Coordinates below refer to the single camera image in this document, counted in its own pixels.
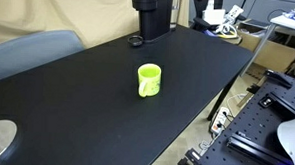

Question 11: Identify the lime green ceramic mug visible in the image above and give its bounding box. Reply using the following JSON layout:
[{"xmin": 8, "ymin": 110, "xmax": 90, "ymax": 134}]
[{"xmin": 136, "ymin": 62, "xmax": 163, "ymax": 99}]

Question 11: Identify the black table leg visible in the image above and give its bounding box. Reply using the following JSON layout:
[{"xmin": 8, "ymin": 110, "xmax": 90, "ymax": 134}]
[{"xmin": 206, "ymin": 73, "xmax": 240, "ymax": 123}]

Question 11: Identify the white power strip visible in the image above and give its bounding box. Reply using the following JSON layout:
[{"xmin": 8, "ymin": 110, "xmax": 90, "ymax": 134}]
[{"xmin": 209, "ymin": 106, "xmax": 230, "ymax": 135}]

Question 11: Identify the white rectangular box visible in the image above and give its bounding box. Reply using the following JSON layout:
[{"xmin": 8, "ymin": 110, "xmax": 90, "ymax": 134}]
[{"xmin": 201, "ymin": 7, "xmax": 227, "ymax": 26}]

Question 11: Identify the white plastic bottle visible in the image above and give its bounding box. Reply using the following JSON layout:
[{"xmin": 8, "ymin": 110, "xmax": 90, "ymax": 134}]
[{"xmin": 206, "ymin": 0, "xmax": 216, "ymax": 11}]

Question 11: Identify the beige fabric backdrop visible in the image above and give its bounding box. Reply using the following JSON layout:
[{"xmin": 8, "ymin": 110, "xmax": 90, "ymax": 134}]
[{"xmin": 0, "ymin": 0, "xmax": 191, "ymax": 57}]

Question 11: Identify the black perforated breadboard plate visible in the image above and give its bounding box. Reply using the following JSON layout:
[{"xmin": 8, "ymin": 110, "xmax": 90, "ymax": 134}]
[{"xmin": 197, "ymin": 67, "xmax": 295, "ymax": 165}]

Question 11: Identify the small black labelled block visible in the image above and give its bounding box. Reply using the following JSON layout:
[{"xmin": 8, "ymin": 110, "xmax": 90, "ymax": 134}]
[{"xmin": 257, "ymin": 92, "xmax": 277, "ymax": 109}]

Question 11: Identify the grey chair backrest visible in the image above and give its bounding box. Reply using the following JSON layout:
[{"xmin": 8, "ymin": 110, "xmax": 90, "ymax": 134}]
[{"xmin": 0, "ymin": 26, "xmax": 88, "ymax": 88}]

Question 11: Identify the brown cardboard box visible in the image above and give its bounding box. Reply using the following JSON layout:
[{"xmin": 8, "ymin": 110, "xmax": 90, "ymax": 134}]
[{"xmin": 233, "ymin": 20, "xmax": 295, "ymax": 74}]

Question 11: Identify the white side table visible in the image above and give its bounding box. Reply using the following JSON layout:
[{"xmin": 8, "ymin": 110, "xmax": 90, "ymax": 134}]
[{"xmin": 240, "ymin": 12, "xmax": 295, "ymax": 81}]

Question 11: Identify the black round ring cap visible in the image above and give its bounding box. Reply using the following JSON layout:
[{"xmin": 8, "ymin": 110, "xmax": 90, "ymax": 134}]
[{"xmin": 127, "ymin": 35, "xmax": 145, "ymax": 48}]

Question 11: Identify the white floor cable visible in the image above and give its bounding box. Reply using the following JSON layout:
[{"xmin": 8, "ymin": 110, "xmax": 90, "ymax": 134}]
[{"xmin": 224, "ymin": 92, "xmax": 249, "ymax": 115}]

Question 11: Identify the black corner mounting bracket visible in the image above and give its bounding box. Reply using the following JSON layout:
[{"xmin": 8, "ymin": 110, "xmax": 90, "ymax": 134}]
[{"xmin": 177, "ymin": 147, "xmax": 213, "ymax": 165}]

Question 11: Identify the yellow cable bundle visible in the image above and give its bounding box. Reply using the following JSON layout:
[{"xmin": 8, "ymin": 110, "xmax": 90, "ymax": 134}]
[{"xmin": 216, "ymin": 26, "xmax": 240, "ymax": 40}]

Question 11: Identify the black clamp bracket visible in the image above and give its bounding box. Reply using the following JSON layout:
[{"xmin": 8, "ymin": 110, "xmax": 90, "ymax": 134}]
[{"xmin": 262, "ymin": 69, "xmax": 294, "ymax": 90}]

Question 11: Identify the black aluminium rail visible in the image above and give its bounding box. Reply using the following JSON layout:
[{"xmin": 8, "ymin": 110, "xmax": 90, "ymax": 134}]
[{"xmin": 225, "ymin": 131, "xmax": 295, "ymax": 165}]

